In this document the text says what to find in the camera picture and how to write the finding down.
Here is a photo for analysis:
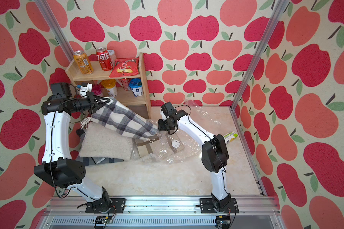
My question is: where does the yellow lid cup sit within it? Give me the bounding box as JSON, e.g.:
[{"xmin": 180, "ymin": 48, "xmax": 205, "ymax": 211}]
[{"xmin": 101, "ymin": 79, "xmax": 118, "ymax": 97}]

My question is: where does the wooden two-tier shelf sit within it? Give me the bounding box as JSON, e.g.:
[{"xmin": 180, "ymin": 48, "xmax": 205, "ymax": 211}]
[{"xmin": 66, "ymin": 53, "xmax": 152, "ymax": 119}]

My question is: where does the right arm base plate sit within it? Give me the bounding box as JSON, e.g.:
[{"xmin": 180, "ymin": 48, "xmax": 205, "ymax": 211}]
[{"xmin": 196, "ymin": 197, "xmax": 239, "ymax": 214}]

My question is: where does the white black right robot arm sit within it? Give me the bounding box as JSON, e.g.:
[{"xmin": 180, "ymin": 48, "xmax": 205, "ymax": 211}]
[{"xmin": 158, "ymin": 102, "xmax": 232, "ymax": 213}]

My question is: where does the cream fluffy scarf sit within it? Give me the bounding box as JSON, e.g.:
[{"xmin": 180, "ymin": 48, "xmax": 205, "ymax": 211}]
[{"xmin": 79, "ymin": 122, "xmax": 132, "ymax": 160}]

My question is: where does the green white small box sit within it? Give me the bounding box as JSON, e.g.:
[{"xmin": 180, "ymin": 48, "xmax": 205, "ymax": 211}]
[{"xmin": 224, "ymin": 131, "xmax": 238, "ymax": 144}]

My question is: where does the blue lid cup on shelf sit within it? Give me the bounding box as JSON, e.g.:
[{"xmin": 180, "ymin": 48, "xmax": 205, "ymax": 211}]
[{"xmin": 129, "ymin": 78, "xmax": 143, "ymax": 97}]

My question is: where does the dark plaid grey scarf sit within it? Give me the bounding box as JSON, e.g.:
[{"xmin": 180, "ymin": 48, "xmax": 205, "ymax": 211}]
[{"xmin": 75, "ymin": 156, "xmax": 124, "ymax": 166}]

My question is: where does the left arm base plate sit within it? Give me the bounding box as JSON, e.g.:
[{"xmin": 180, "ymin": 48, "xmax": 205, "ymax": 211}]
[{"xmin": 85, "ymin": 198, "xmax": 126, "ymax": 214}]

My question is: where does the white round bag valve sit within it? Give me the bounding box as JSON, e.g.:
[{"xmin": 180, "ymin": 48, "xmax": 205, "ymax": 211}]
[{"xmin": 172, "ymin": 140, "xmax": 180, "ymax": 148}]

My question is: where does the small red can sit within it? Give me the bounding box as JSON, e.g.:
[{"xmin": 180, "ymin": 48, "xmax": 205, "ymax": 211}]
[{"xmin": 121, "ymin": 78, "xmax": 131, "ymax": 91}]

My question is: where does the clear plastic vacuum bag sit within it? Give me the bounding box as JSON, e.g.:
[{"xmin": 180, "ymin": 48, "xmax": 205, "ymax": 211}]
[{"xmin": 131, "ymin": 100, "xmax": 234, "ymax": 164}]

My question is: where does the aluminium front rail frame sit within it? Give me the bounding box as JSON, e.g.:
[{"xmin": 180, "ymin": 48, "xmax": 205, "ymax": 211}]
[{"xmin": 35, "ymin": 195, "xmax": 285, "ymax": 229}]

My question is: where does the cream grey plaid scarf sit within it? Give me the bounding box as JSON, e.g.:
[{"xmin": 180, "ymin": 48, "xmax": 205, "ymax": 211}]
[{"xmin": 81, "ymin": 97, "xmax": 158, "ymax": 140}]

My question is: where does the red cola can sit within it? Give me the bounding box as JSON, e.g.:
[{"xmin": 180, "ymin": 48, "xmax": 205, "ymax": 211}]
[{"xmin": 96, "ymin": 47, "xmax": 113, "ymax": 71}]

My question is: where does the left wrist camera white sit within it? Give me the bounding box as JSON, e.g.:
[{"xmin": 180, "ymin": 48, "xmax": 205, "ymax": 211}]
[{"xmin": 76, "ymin": 83, "xmax": 93, "ymax": 97}]

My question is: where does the silver can behind cola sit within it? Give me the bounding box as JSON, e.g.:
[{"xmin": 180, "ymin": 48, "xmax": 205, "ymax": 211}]
[{"xmin": 108, "ymin": 50, "xmax": 116, "ymax": 66}]

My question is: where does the orange soda can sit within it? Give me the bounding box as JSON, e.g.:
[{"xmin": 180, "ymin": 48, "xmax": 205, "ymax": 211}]
[{"xmin": 73, "ymin": 50, "xmax": 94, "ymax": 75}]

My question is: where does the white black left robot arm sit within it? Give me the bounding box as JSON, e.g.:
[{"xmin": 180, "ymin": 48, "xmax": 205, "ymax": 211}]
[{"xmin": 33, "ymin": 83, "xmax": 116, "ymax": 213}]

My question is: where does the pink lid cup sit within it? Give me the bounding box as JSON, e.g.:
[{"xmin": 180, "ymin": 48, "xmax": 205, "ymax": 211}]
[{"xmin": 91, "ymin": 84, "xmax": 103, "ymax": 96}]

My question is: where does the red chips bag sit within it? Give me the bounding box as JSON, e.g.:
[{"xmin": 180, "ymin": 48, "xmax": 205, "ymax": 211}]
[{"xmin": 109, "ymin": 58, "xmax": 139, "ymax": 78}]

